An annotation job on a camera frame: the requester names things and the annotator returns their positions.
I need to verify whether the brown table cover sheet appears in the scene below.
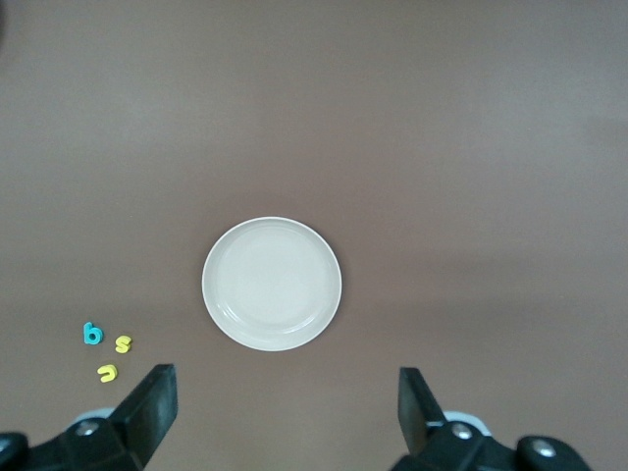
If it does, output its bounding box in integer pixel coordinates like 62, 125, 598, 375
0, 0, 628, 471

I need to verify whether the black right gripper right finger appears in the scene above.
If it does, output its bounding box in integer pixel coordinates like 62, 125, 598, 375
392, 366, 593, 471

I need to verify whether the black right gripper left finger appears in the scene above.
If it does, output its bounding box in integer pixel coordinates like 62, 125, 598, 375
0, 363, 179, 471

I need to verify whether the beige round plate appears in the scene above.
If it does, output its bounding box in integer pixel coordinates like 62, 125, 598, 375
201, 216, 343, 353

